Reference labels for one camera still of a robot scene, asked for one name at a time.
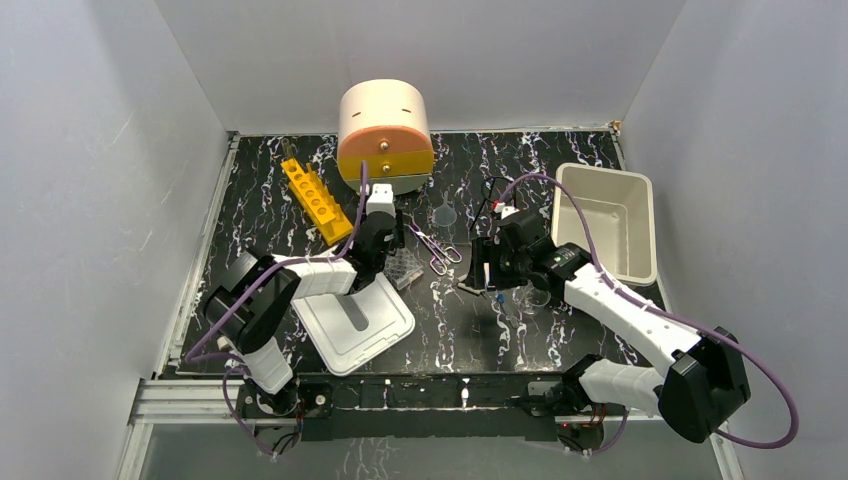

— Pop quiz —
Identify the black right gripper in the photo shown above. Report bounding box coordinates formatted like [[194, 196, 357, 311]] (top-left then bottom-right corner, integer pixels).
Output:
[[464, 237, 530, 290]]

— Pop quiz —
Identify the blue capped vial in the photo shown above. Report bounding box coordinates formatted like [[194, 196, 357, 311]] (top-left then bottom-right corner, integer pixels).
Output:
[[495, 293, 508, 315]]

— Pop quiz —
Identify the clear plastic tube rack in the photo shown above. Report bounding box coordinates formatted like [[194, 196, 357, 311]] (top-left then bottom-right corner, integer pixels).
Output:
[[383, 248, 424, 290]]

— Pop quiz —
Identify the yellow test tube rack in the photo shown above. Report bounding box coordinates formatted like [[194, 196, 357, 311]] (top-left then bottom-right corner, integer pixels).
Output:
[[281, 158, 353, 246]]

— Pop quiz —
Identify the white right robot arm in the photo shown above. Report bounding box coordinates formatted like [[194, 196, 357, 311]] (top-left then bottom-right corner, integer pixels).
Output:
[[468, 211, 750, 443]]

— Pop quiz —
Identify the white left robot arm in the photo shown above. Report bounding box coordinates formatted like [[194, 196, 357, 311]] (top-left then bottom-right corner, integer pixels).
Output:
[[201, 211, 415, 416]]

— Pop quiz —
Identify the white clay pipe triangle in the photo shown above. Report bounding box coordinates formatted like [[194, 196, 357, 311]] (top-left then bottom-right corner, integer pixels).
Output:
[[456, 279, 484, 296]]

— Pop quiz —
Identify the clear glass dish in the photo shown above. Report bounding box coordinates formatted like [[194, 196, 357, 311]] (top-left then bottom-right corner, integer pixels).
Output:
[[513, 284, 551, 316]]

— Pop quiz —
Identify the clear plastic funnel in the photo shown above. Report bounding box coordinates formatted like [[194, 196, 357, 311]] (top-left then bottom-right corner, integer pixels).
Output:
[[432, 191, 458, 227]]

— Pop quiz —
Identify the white bin lid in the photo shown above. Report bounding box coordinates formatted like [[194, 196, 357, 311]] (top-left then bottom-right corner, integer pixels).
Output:
[[292, 274, 415, 377]]

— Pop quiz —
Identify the round white drawer cabinet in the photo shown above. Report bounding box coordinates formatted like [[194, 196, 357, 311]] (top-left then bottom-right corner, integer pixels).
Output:
[[336, 79, 435, 195]]

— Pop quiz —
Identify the white plastic bin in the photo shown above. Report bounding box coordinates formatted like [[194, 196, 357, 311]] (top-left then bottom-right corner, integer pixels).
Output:
[[551, 163, 658, 286]]

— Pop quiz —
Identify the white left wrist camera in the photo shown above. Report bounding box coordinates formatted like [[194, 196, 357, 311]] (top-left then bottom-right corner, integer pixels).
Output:
[[365, 183, 396, 217]]

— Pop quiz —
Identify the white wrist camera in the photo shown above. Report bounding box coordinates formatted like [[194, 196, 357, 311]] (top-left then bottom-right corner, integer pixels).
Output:
[[492, 203, 520, 221], [365, 183, 396, 217]]

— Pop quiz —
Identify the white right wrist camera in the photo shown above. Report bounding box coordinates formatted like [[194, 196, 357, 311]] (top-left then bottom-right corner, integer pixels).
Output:
[[492, 203, 520, 221]]

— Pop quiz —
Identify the black wire tripod ring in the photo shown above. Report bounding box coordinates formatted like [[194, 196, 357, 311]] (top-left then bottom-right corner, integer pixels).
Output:
[[468, 176, 518, 230]]

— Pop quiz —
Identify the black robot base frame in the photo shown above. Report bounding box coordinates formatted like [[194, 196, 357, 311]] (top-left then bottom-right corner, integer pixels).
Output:
[[230, 372, 624, 452]]

